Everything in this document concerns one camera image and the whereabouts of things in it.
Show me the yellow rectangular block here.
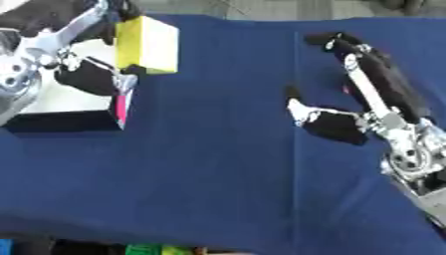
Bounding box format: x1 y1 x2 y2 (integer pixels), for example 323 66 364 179
112 15 181 75

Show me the blue object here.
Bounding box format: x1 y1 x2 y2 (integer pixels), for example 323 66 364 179
0 238 14 255

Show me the green object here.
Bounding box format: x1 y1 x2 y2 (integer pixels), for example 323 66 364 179
123 243 195 255

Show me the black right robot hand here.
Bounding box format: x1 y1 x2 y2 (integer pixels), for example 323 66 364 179
282 31 434 146

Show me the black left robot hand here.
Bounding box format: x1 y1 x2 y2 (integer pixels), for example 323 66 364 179
0 0 145 98

